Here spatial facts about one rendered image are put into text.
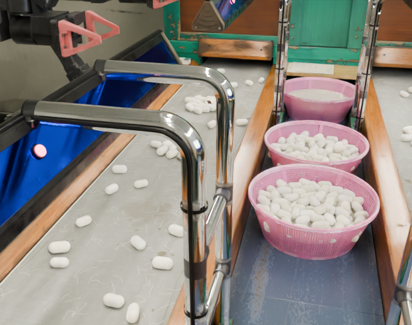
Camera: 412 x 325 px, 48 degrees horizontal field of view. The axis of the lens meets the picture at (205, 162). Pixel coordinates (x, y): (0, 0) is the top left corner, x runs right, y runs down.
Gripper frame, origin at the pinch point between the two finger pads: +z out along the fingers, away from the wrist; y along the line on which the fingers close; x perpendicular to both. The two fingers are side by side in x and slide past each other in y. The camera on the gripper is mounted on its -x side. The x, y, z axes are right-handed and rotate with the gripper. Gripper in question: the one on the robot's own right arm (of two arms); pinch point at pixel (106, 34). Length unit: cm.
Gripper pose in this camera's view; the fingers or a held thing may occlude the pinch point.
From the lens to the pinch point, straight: 97.9
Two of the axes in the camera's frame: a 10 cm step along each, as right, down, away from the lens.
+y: 1.9, -4.5, 8.7
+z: 9.8, 1.0, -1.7
